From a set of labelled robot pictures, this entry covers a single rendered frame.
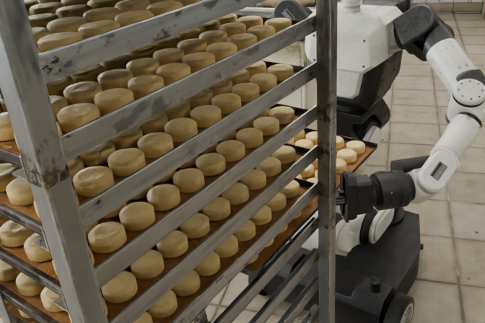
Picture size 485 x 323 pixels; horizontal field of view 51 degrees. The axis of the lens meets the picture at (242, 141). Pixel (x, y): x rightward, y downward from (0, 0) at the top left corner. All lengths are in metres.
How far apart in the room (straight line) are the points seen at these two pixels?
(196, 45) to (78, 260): 0.41
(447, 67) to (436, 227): 1.22
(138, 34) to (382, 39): 1.02
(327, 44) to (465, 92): 0.50
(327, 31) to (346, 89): 0.67
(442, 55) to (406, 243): 0.91
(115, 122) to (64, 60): 0.10
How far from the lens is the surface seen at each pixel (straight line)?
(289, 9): 1.70
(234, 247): 0.96
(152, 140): 0.74
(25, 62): 0.50
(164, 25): 0.65
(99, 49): 0.59
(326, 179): 1.10
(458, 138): 1.33
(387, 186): 1.21
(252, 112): 0.84
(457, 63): 1.45
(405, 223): 2.25
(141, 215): 0.75
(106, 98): 0.67
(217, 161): 0.85
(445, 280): 2.26
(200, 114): 0.81
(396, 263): 2.04
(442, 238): 2.48
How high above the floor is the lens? 1.47
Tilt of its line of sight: 27 degrees down
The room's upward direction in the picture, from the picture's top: 5 degrees counter-clockwise
